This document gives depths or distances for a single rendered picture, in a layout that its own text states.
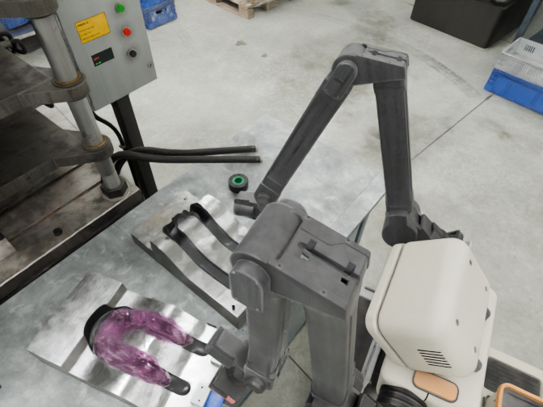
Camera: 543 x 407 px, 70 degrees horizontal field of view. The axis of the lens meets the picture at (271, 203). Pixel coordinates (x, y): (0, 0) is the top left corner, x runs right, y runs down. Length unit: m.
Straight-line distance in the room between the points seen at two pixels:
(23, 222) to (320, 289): 1.45
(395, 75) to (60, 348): 1.04
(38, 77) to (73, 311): 0.70
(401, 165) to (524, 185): 2.44
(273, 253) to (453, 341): 0.38
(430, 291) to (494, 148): 2.80
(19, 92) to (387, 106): 1.03
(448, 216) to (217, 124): 1.82
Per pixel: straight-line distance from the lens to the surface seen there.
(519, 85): 3.98
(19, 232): 1.69
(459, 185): 3.00
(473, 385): 0.82
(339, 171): 1.65
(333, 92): 0.75
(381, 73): 0.74
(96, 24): 1.49
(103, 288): 1.26
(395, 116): 0.78
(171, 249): 1.25
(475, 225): 2.79
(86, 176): 1.77
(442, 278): 0.70
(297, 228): 0.40
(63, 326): 1.24
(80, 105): 1.38
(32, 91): 1.36
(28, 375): 1.36
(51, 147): 1.55
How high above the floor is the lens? 1.94
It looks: 50 degrees down
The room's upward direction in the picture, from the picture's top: 2 degrees clockwise
